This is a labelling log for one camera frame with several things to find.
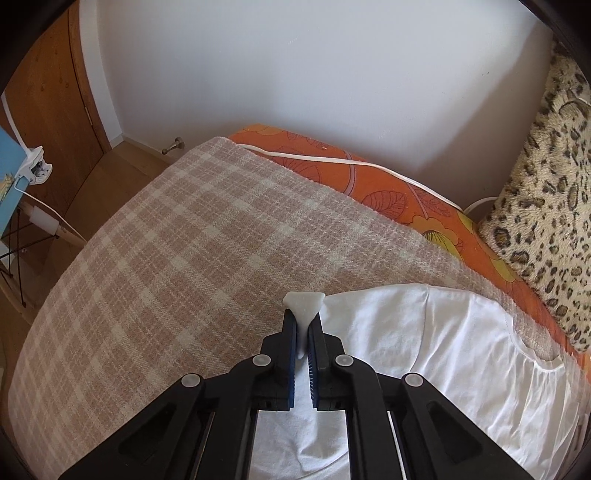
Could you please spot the wooden door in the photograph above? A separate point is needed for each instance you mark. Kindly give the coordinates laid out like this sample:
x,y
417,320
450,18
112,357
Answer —
x,y
50,99

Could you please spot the metal door stopper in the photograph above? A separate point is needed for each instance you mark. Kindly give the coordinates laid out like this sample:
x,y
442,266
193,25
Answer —
x,y
177,144

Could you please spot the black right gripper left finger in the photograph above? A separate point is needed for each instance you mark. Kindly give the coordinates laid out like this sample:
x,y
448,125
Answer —
x,y
200,428

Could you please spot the leopard print cushion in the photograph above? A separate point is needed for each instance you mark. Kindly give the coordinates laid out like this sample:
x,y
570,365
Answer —
x,y
540,222

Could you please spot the blue chair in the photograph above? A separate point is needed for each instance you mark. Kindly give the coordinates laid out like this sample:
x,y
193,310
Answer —
x,y
16,215

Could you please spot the pink plaid bed blanket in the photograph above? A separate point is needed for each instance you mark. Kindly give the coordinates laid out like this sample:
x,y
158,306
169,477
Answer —
x,y
188,276

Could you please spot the white t-shirt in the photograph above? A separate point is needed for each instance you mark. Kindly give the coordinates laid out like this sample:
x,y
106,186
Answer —
x,y
464,344

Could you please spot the orange floral bed sheet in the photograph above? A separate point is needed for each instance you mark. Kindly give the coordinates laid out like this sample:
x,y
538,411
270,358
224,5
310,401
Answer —
x,y
406,203

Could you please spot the white clip lamp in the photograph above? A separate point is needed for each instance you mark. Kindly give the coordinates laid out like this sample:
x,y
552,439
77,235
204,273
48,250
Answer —
x,y
34,169

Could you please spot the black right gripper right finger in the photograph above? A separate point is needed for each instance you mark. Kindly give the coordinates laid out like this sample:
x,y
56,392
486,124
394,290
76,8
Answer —
x,y
399,428

